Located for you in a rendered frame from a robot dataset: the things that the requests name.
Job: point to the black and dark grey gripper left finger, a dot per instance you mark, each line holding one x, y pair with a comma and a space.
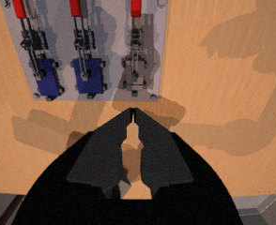
93, 161

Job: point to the toggle clamp with red handle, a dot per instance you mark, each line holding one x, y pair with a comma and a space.
32, 40

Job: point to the red-handled toggle clamp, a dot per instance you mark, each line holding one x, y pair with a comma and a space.
85, 37

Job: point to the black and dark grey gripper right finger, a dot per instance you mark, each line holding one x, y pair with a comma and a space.
168, 161

